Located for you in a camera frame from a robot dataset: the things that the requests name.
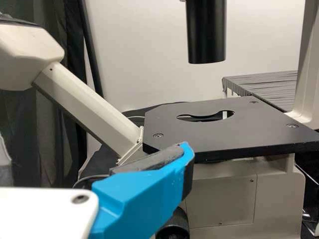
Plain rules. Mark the cream microscope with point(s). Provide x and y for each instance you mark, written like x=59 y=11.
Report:
x=224 y=134

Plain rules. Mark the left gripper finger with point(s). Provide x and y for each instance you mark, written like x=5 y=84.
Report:
x=139 y=199

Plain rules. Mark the black platform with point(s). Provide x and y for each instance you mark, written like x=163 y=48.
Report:
x=269 y=87

